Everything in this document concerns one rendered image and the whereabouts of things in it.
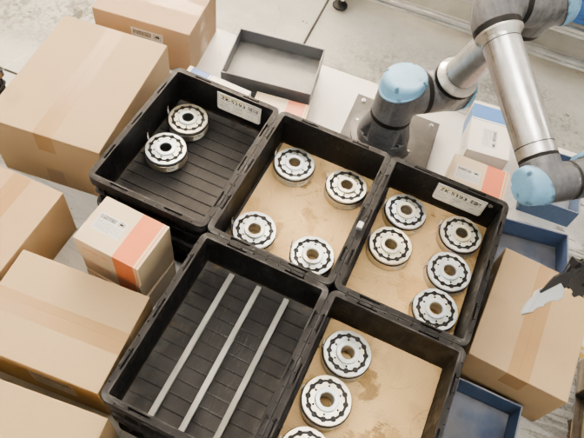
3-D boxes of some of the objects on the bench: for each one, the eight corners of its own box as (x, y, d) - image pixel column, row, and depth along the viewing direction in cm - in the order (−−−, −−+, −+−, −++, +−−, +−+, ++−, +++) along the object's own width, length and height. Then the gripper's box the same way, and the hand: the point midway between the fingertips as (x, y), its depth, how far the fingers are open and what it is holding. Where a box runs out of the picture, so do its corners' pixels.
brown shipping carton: (481, 277, 156) (506, 247, 142) (561, 316, 152) (594, 288, 139) (444, 376, 140) (468, 353, 127) (533, 421, 137) (567, 402, 123)
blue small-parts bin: (448, 386, 139) (458, 376, 133) (510, 414, 137) (523, 406, 131) (423, 468, 129) (434, 462, 123) (490, 501, 127) (503, 495, 121)
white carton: (170, 113, 175) (168, 90, 167) (191, 87, 181) (190, 65, 173) (230, 140, 172) (230, 118, 164) (249, 113, 178) (251, 91, 170)
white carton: (464, 120, 186) (474, 99, 178) (501, 130, 185) (514, 110, 177) (455, 168, 175) (467, 149, 167) (495, 179, 174) (508, 161, 167)
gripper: (657, 261, 112) (600, 348, 116) (557, 212, 115) (506, 299, 120) (673, 271, 103) (611, 364, 108) (566, 219, 107) (510, 311, 111)
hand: (558, 335), depth 111 cm, fingers open, 14 cm apart
